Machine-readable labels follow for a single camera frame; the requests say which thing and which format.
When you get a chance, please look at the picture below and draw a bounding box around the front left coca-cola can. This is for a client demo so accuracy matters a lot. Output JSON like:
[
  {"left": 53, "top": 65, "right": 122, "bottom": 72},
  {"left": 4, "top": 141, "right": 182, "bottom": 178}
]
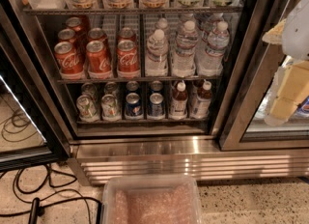
[{"left": 54, "top": 42, "right": 83, "bottom": 74}]

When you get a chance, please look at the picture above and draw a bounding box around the rear left water bottle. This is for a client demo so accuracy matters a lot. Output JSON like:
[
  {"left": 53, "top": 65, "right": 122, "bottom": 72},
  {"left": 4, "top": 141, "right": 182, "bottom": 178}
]
[{"left": 154, "top": 17, "right": 170, "bottom": 39}]

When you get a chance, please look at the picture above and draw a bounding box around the open glass fridge door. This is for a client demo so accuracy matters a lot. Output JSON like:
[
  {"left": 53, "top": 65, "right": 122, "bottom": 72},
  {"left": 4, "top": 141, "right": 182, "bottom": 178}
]
[{"left": 0, "top": 5, "right": 70, "bottom": 172}]

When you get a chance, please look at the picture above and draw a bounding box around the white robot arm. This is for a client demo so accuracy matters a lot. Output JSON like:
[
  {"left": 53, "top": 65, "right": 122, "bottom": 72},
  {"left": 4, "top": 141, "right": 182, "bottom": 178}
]
[{"left": 263, "top": 0, "right": 309, "bottom": 126}]

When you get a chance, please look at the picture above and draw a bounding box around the black cable on floor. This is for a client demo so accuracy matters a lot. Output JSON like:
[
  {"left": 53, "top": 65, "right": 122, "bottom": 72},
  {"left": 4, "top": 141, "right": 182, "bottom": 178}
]
[{"left": 0, "top": 163, "right": 102, "bottom": 224}]

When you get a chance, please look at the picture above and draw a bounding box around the front right coca-cola can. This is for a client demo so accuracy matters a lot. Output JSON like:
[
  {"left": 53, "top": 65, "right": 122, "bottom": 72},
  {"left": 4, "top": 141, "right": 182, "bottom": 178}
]
[{"left": 117, "top": 40, "right": 139, "bottom": 72}]

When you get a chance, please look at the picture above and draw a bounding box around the green-white can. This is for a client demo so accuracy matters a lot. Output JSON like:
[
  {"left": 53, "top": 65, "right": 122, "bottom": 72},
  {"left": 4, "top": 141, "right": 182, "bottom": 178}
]
[
  {"left": 81, "top": 83, "right": 98, "bottom": 101},
  {"left": 76, "top": 95, "right": 98, "bottom": 121},
  {"left": 104, "top": 82, "right": 120, "bottom": 98},
  {"left": 101, "top": 94, "right": 119, "bottom": 118}
]

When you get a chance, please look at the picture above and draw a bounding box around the front left green-white can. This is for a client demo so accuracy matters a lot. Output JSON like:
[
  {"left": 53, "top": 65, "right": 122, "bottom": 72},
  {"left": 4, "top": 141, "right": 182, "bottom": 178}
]
[{"left": 76, "top": 95, "right": 98, "bottom": 121}]

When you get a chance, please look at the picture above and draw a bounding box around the front left water bottle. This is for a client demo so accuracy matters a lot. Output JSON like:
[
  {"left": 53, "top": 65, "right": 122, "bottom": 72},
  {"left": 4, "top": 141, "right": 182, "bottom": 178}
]
[{"left": 145, "top": 29, "right": 169, "bottom": 76}]

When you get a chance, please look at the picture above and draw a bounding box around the upper wire shelf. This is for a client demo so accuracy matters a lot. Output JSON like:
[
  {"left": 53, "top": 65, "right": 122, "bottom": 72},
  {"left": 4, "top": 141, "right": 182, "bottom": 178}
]
[{"left": 23, "top": 6, "right": 243, "bottom": 15}]

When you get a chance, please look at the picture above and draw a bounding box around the second row left coke can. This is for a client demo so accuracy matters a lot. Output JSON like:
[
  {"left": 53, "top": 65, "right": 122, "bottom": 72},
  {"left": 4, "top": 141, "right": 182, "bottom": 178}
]
[{"left": 58, "top": 28, "right": 78, "bottom": 46}]

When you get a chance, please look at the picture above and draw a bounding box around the second row middle coke can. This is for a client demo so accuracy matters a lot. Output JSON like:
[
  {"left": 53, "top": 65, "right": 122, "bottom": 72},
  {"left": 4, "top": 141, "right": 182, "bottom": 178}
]
[{"left": 88, "top": 28, "right": 108, "bottom": 46}]

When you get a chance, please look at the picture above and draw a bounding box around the coca-cola can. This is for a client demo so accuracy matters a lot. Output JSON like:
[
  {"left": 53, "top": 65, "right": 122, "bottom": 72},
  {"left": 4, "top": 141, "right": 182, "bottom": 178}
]
[
  {"left": 117, "top": 40, "right": 139, "bottom": 72},
  {"left": 54, "top": 42, "right": 83, "bottom": 74},
  {"left": 86, "top": 41, "right": 111, "bottom": 73}
]

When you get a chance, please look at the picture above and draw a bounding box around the right glass fridge door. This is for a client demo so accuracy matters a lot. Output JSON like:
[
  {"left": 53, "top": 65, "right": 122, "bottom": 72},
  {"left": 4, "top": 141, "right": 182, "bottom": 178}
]
[{"left": 218, "top": 0, "right": 309, "bottom": 151}]

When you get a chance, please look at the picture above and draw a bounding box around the right tea bottle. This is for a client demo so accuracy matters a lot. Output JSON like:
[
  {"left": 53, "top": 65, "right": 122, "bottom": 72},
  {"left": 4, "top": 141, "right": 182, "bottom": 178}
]
[{"left": 190, "top": 80, "right": 212, "bottom": 119}]

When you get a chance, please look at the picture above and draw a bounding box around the blue pepsi can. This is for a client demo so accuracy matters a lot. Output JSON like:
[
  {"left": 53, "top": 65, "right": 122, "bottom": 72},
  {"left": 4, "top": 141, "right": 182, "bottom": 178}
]
[
  {"left": 126, "top": 93, "right": 142, "bottom": 117},
  {"left": 149, "top": 93, "right": 164, "bottom": 117}
]

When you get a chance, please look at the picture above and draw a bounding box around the second row coke can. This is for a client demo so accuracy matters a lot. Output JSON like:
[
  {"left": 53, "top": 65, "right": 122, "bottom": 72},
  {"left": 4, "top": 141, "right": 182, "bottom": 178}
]
[
  {"left": 88, "top": 28, "right": 108, "bottom": 46},
  {"left": 58, "top": 28, "right": 78, "bottom": 46},
  {"left": 117, "top": 27, "right": 136, "bottom": 42}
]

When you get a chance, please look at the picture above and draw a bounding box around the bottom wire shelf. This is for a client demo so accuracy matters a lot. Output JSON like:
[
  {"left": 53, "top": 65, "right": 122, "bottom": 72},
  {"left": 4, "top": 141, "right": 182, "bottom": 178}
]
[{"left": 76, "top": 118, "right": 209, "bottom": 125}]

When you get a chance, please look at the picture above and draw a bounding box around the left tea bottle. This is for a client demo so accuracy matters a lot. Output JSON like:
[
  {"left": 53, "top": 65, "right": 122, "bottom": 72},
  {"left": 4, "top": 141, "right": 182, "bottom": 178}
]
[{"left": 170, "top": 81, "right": 188, "bottom": 117}]

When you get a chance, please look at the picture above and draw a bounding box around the rear left green-white can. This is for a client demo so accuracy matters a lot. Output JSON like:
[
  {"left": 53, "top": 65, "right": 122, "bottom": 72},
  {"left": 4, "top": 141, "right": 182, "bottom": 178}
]
[{"left": 81, "top": 83, "right": 98, "bottom": 101}]

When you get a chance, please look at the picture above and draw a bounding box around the rear right pepsi can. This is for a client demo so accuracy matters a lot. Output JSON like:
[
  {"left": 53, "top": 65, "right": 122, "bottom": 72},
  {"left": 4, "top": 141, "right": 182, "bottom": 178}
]
[{"left": 149, "top": 80, "right": 163, "bottom": 94}]

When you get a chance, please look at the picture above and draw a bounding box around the front middle coca-cola can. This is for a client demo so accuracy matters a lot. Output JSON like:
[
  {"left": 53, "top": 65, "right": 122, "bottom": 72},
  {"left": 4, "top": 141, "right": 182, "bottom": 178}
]
[{"left": 86, "top": 41, "right": 111, "bottom": 73}]

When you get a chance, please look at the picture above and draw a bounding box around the rear left pepsi can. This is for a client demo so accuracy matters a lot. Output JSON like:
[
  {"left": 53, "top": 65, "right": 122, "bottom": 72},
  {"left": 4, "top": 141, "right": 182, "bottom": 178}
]
[{"left": 126, "top": 81, "right": 140, "bottom": 95}]

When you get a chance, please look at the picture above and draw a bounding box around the second row right coke can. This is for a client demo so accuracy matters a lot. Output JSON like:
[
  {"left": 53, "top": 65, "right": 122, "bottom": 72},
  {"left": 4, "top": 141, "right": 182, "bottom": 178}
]
[{"left": 117, "top": 27, "right": 136, "bottom": 42}]

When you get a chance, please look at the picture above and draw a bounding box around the wire shelf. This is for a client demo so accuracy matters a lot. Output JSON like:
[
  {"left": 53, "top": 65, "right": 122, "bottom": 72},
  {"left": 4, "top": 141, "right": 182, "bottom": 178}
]
[
  {"left": 57, "top": 75, "right": 221, "bottom": 84},
  {"left": 76, "top": 118, "right": 209, "bottom": 125},
  {"left": 23, "top": 6, "right": 243, "bottom": 15}
]

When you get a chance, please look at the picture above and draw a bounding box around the water bottle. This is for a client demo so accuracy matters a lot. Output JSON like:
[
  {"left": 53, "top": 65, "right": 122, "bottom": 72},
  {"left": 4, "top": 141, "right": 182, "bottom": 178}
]
[
  {"left": 154, "top": 17, "right": 170, "bottom": 39},
  {"left": 197, "top": 21, "right": 230, "bottom": 76},
  {"left": 145, "top": 29, "right": 169, "bottom": 76},
  {"left": 202, "top": 13, "right": 224, "bottom": 42},
  {"left": 172, "top": 20, "right": 198, "bottom": 77}
]

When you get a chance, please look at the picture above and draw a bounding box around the rear left coke can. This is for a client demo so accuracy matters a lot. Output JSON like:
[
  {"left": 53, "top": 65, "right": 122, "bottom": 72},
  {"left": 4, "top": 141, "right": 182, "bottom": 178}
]
[{"left": 66, "top": 16, "right": 89, "bottom": 33}]

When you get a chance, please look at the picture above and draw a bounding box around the tea bottle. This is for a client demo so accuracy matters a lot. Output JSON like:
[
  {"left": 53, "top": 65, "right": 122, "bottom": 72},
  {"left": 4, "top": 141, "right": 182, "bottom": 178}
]
[
  {"left": 170, "top": 81, "right": 188, "bottom": 117},
  {"left": 190, "top": 80, "right": 212, "bottom": 119}
]

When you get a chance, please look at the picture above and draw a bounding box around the steel fridge base grille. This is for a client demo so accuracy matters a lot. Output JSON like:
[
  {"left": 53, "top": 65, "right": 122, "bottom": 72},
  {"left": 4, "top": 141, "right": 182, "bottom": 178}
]
[{"left": 69, "top": 137, "right": 309, "bottom": 185}]

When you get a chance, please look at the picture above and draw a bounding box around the front middle water bottle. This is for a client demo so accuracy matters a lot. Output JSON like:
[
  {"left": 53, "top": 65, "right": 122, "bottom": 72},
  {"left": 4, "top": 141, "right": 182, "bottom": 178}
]
[{"left": 172, "top": 20, "right": 198, "bottom": 77}]

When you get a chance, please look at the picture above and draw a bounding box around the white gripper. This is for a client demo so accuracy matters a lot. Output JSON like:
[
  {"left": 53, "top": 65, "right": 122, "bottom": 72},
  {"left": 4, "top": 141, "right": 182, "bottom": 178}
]
[{"left": 262, "top": 18, "right": 309, "bottom": 126}]

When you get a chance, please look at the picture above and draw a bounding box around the clear plastic bin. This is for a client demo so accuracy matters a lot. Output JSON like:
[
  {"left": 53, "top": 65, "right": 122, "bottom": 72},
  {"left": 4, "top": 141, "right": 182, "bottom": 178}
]
[{"left": 100, "top": 175, "right": 202, "bottom": 224}]

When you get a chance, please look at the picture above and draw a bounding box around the middle wire shelf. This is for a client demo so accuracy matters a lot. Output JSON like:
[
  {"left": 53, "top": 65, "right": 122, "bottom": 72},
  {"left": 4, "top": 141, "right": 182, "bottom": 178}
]
[{"left": 57, "top": 75, "right": 221, "bottom": 84}]

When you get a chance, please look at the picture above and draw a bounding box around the rear right water bottle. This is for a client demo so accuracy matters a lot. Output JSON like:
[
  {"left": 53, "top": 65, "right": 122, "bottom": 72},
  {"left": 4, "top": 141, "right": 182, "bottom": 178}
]
[{"left": 202, "top": 13, "right": 224, "bottom": 42}]

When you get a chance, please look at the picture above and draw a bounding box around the front right water bottle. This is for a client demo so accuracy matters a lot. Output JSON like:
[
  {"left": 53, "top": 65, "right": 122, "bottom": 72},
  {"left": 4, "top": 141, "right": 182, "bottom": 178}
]
[{"left": 197, "top": 21, "right": 230, "bottom": 76}]

